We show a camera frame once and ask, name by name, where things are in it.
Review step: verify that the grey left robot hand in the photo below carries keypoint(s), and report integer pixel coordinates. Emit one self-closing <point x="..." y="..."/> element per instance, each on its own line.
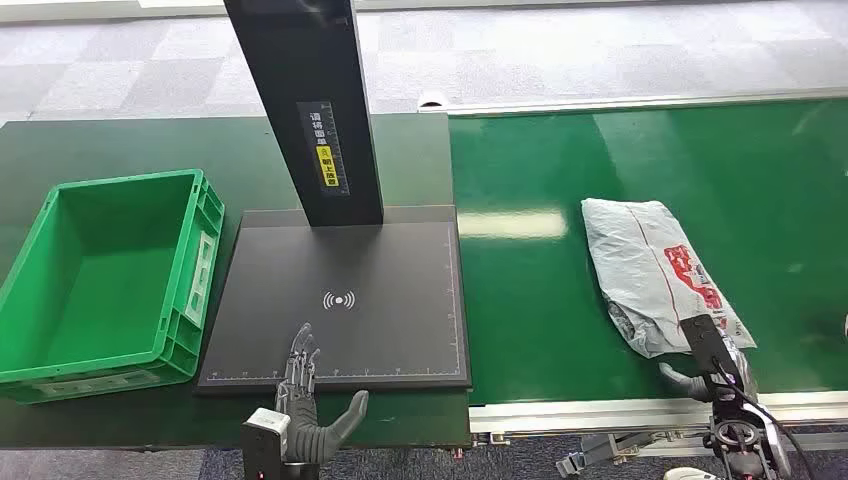
<point x="306" y="430"/>

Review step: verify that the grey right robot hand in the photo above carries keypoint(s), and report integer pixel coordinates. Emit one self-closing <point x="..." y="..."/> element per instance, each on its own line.
<point x="692" y="387"/>

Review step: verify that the grey plastic mailer package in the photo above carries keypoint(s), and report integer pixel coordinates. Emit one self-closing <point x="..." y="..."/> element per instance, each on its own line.
<point x="636" y="272"/>

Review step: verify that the black inbound scanner machine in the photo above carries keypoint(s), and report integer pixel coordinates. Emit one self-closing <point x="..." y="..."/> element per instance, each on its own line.
<point x="391" y="318"/>

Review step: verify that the green conveyor belt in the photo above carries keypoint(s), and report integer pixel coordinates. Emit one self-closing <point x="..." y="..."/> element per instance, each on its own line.
<point x="530" y="318"/>

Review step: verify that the white conveyor end cap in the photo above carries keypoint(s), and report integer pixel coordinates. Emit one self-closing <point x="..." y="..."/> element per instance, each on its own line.
<point x="434" y="100"/>

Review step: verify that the green plastic crate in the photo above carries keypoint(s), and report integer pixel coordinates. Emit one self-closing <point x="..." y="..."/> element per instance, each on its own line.
<point x="99" y="285"/>

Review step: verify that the black yellow label sticker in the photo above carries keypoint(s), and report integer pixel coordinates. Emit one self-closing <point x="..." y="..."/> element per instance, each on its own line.
<point x="324" y="149"/>

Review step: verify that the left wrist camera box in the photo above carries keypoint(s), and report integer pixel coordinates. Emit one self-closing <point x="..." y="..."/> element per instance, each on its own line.
<point x="262" y="440"/>

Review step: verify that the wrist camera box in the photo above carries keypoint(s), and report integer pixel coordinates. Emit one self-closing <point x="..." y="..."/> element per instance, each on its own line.
<point x="262" y="440"/>
<point x="709" y="344"/>

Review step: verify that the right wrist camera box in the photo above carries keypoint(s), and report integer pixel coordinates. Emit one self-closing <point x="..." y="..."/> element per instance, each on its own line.
<point x="709" y="344"/>

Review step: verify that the grey bracket under conveyor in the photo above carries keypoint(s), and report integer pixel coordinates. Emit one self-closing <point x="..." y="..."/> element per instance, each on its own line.
<point x="603" y="450"/>

